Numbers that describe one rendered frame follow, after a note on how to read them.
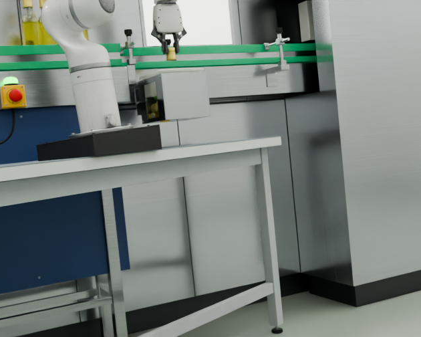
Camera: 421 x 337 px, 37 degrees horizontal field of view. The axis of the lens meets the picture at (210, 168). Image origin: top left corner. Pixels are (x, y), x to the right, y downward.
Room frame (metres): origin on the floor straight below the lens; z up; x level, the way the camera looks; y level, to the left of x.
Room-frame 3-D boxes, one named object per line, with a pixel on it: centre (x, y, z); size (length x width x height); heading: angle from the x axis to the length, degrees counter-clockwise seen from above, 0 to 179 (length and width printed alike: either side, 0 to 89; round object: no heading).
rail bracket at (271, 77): (2.55, -0.32, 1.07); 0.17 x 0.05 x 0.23; 27
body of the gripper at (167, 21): (2.23, 0.10, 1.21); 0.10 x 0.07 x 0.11; 115
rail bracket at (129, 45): (2.26, 0.25, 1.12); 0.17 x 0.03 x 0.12; 27
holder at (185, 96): (2.25, 0.12, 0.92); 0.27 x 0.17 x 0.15; 27
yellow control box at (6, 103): (2.01, 0.61, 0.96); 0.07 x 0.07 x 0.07; 27
